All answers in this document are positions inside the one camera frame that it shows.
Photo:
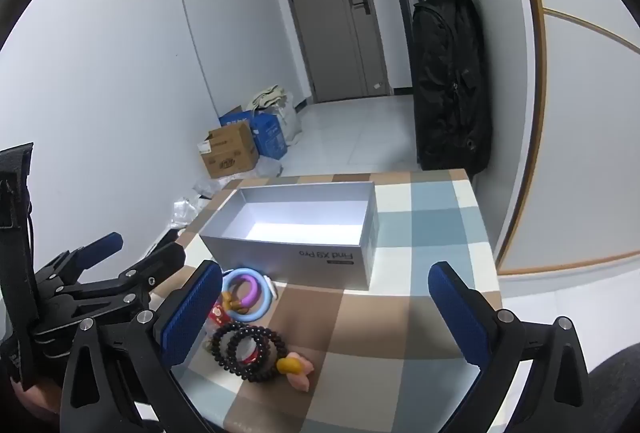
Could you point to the clear plastic wrap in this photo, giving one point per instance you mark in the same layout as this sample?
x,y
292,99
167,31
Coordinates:
x,y
185,210

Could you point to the black jacket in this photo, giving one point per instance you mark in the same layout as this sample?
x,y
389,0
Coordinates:
x,y
450,88

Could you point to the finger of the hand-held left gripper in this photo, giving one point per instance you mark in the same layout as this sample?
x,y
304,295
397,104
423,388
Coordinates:
x,y
105,245
160,260

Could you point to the white plastic bag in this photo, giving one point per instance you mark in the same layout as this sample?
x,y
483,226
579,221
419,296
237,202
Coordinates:
x,y
292,118

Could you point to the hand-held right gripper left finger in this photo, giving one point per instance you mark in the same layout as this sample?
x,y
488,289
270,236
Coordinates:
x,y
192,313

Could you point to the beige cloth bag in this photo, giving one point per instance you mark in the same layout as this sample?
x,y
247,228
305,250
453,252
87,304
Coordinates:
x,y
265,98

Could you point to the grey cardboard box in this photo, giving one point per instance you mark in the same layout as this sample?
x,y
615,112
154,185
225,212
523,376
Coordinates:
x,y
300,258

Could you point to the small blue cardboard box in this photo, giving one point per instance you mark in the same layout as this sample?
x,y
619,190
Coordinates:
x,y
237,117

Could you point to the person's left hand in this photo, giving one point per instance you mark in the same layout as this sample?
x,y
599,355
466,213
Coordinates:
x,y
35,398

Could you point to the yellow and pink pendant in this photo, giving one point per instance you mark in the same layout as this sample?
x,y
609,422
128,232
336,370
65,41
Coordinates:
x,y
295,368

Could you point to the checked tablecloth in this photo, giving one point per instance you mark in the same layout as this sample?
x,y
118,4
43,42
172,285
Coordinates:
x,y
400,223

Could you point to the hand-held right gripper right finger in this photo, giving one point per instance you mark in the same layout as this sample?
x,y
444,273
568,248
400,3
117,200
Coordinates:
x,y
457,313

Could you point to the large blue cardboard box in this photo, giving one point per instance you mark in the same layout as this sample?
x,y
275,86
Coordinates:
x,y
270,133

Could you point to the grey door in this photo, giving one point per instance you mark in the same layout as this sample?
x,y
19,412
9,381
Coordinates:
x,y
325,38

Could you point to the person's dark trouser leg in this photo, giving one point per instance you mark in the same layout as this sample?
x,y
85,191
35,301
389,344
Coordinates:
x,y
615,393

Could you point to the brown cardboard box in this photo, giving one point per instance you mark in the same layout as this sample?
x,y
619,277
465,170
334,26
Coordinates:
x,y
230,153

